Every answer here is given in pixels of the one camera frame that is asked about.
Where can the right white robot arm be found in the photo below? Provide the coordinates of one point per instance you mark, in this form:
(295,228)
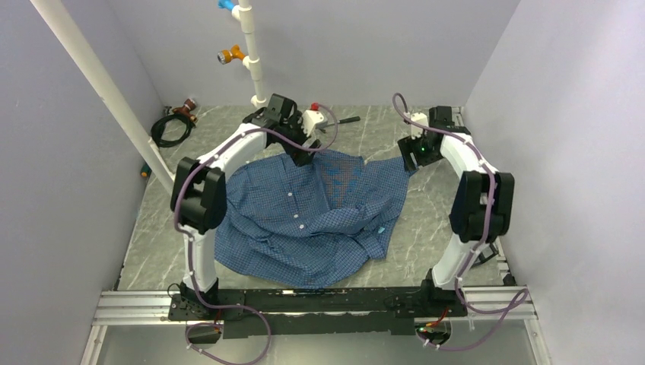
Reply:
(483,202)

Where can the black handled hammer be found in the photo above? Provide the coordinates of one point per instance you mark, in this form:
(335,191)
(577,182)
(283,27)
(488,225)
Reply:
(351,119)

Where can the blue hose nozzle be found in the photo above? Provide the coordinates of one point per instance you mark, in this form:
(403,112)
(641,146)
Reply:
(227,4)

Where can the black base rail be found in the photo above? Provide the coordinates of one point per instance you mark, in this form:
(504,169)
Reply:
(246,312)

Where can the blue checkered shirt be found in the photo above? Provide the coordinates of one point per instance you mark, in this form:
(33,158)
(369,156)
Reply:
(311,226)

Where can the orange hose nozzle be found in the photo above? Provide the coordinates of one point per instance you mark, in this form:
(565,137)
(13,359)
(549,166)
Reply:
(226,56)

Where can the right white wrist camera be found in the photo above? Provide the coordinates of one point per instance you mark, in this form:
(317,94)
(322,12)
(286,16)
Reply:
(419,122)

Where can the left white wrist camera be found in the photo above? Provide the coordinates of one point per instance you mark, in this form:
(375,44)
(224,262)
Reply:
(311,120)

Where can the green orange screwdriver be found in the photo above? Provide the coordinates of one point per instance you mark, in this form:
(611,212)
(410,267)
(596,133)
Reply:
(145,171)

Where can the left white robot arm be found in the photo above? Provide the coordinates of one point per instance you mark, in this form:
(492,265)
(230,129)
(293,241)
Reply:
(199,196)

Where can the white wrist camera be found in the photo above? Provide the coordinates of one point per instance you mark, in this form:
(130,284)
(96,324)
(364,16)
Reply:
(311,120)
(419,122)

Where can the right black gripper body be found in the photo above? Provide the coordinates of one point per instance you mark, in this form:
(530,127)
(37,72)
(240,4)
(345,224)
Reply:
(426,155)

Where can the white PVC pipe frame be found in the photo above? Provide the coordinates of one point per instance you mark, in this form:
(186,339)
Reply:
(91,34)

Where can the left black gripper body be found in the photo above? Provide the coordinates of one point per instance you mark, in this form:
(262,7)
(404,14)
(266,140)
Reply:
(295,133)

